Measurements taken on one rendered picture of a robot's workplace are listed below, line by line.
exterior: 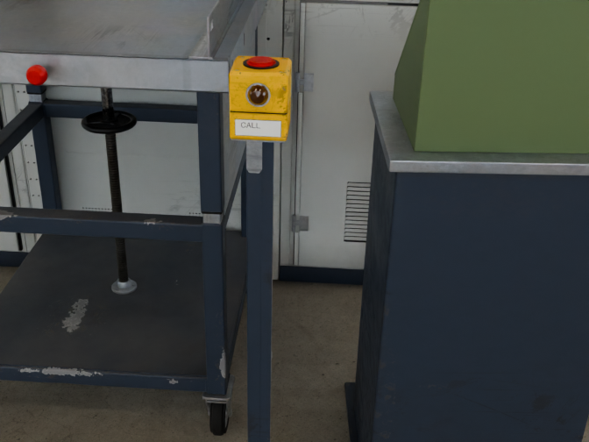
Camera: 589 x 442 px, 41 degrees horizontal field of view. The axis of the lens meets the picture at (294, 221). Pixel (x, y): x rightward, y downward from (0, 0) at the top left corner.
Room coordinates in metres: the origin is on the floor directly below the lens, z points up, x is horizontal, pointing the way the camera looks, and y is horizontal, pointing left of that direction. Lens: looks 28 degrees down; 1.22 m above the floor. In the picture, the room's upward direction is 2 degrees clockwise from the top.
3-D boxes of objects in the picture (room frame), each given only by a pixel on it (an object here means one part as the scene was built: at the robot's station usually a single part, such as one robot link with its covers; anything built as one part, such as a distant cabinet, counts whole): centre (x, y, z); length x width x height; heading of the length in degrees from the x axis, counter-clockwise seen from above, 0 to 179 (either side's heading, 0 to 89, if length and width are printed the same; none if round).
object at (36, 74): (1.24, 0.42, 0.82); 0.04 x 0.03 x 0.03; 177
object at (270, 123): (1.06, 0.05, 0.85); 0.08 x 0.08 x 0.10; 87
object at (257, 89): (1.01, 0.05, 0.87); 0.03 x 0.01 x 0.03; 87
